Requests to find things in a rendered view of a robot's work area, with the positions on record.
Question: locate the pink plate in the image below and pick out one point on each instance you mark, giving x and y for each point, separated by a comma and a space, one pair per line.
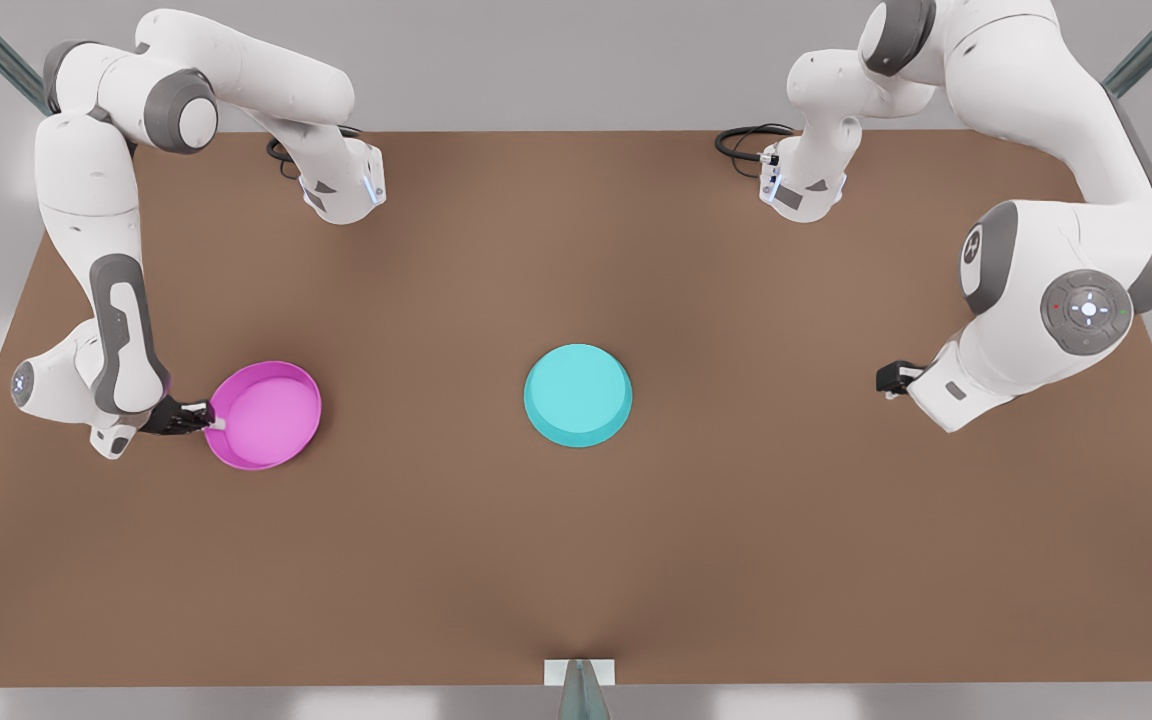
266, 415

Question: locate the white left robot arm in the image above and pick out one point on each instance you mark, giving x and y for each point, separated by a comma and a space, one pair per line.
1046, 260

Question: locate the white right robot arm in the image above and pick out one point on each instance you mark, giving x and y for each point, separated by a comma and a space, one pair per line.
86, 190

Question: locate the blue plate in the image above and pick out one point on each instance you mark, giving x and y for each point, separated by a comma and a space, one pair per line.
577, 394

